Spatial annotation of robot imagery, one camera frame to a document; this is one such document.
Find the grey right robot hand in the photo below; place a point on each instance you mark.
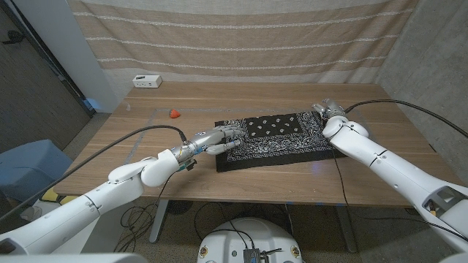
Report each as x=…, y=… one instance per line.
x=331, y=109

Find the black paisley bandana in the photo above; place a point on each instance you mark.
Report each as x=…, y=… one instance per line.
x=278, y=142

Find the grey table leg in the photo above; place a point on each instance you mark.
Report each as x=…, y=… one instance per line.
x=346, y=230
x=159, y=219

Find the yellow floor object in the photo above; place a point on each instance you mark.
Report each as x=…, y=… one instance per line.
x=51, y=196

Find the beige striped backdrop cloth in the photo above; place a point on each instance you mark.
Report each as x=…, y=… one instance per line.
x=237, y=36

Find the small grey torso box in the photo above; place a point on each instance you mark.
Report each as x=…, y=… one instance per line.
x=251, y=255

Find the white power strip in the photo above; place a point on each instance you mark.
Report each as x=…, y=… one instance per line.
x=147, y=81

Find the red toy strawberry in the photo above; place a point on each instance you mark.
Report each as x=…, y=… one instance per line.
x=174, y=114

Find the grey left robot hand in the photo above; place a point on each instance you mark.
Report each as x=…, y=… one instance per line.
x=208, y=140

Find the blue padded seat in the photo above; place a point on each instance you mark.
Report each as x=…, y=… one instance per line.
x=29, y=168

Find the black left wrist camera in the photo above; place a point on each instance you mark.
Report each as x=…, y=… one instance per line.
x=188, y=165

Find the white robot torso base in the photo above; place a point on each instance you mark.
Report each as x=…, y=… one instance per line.
x=252, y=233

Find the dark door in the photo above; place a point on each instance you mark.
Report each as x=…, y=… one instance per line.
x=29, y=91

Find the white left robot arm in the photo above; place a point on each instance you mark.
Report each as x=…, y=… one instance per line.
x=73, y=215

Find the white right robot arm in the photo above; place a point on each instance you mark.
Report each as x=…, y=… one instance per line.
x=402, y=171

